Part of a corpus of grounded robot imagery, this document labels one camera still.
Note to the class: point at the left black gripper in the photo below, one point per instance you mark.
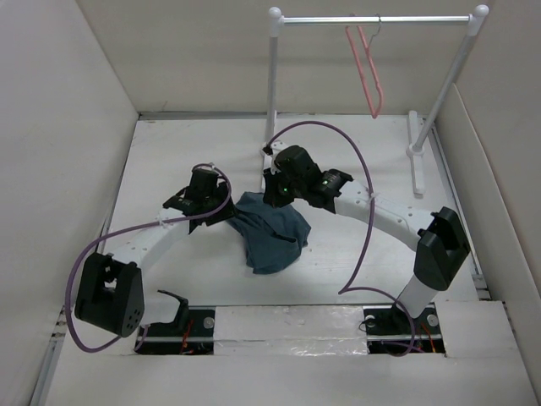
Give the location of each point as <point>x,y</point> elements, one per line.
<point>220,216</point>

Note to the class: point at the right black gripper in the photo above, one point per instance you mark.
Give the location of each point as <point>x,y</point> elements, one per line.
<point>270,195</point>

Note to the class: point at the blue t shirt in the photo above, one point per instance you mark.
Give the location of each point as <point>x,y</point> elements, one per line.
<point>273,238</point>

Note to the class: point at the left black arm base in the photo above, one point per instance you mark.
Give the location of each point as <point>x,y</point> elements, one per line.
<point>171,326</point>

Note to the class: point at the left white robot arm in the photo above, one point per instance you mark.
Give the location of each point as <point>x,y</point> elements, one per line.
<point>111,294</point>

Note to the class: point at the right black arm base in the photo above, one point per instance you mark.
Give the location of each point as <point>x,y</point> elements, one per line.
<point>388,331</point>

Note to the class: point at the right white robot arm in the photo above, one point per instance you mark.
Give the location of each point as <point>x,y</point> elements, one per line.
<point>437,239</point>

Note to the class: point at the white clothes rack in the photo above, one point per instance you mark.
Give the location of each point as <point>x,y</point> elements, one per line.
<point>418,131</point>

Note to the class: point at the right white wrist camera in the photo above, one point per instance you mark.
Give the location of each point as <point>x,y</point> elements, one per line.
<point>273,148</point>

